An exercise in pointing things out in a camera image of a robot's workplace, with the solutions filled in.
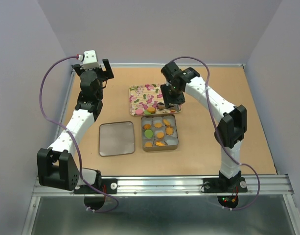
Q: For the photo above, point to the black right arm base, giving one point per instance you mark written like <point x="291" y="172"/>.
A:
<point x="222" y="185"/>

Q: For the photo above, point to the square metal tin box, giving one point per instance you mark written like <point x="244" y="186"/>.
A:
<point x="171" y="142"/>

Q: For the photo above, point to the dotted biscuit on green cookie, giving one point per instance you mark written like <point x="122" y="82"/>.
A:
<point x="149" y="111"/>

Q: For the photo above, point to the fish shaped orange cookie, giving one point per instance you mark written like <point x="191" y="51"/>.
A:
<point x="160" y="143"/>

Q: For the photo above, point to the aluminium front rail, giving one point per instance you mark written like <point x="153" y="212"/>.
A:
<point x="177" y="186"/>

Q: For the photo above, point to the square metal tin lid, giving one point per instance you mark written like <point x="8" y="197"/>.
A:
<point x="116" y="138"/>

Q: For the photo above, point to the floral serving tray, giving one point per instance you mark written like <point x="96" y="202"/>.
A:
<point x="144" y="96"/>

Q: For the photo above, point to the metal tongs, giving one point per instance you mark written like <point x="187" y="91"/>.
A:
<point x="169" y="107"/>

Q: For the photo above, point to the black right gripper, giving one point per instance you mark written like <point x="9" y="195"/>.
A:
<point x="168" y="99"/>

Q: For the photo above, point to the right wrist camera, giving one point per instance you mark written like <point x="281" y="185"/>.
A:
<point x="170" y="70"/>

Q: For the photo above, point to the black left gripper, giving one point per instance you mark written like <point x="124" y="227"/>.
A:
<point x="107" y="74"/>

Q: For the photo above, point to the green sandwich cookie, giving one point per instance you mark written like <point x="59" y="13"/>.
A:
<point x="148" y="133"/>

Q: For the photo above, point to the small ridged orange cookie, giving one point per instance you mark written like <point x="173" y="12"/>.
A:
<point x="147" y="126"/>

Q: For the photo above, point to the plain round orange cookie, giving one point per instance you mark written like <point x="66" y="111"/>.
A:
<point x="166" y="122"/>

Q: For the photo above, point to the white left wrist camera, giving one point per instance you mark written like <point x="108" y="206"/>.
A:
<point x="89" y="60"/>

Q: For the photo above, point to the black sandwich cookie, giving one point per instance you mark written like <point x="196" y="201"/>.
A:
<point x="160" y="106"/>

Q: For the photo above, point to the orange flower cookie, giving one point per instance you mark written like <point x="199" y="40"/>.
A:
<point x="169" y="131"/>

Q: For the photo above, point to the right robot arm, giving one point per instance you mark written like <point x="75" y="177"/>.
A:
<point x="230" y="121"/>

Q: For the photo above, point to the pink round cookie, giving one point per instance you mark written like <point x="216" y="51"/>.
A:
<point x="139" y="111"/>

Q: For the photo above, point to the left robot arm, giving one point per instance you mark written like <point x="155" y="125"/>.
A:
<point x="56" y="165"/>

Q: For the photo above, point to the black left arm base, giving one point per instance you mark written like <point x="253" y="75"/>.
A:
<point x="106" y="185"/>

